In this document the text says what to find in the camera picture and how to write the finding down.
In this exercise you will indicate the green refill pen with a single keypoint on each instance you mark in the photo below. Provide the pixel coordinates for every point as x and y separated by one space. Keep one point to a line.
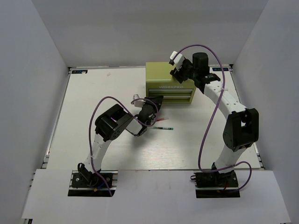
162 128

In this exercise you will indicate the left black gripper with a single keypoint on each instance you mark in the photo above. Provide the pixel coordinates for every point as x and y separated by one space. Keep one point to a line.
157 100

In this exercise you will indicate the green metal drawer toolbox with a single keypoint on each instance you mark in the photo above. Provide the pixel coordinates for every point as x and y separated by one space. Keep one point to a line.
159 82

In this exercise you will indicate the corner label sticker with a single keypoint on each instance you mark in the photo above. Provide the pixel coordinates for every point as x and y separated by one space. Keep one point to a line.
219 69
79 71

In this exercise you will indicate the right corner label sticker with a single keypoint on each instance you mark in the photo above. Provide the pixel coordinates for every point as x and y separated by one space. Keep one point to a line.
219 69

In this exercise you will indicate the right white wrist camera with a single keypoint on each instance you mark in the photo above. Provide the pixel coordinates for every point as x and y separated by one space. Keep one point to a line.
176 60

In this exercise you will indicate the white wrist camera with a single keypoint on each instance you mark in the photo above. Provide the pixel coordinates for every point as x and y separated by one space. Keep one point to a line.
137 101
176 60

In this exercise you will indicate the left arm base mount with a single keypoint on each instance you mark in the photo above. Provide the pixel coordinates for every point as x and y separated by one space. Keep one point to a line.
96 188

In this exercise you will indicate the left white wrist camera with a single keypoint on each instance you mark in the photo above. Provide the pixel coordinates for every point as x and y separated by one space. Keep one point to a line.
137 101

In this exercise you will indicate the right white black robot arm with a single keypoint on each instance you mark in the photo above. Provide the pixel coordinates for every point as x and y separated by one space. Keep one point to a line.
242 124

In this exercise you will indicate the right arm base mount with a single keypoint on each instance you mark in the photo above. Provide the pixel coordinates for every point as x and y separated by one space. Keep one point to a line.
216 185

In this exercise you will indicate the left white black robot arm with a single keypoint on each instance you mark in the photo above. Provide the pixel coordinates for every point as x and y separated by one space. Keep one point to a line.
110 124

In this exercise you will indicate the left corner label sticker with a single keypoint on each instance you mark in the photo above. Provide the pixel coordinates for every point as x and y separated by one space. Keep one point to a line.
79 71

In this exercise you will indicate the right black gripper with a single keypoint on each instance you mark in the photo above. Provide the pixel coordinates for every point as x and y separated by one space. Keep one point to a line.
178 74

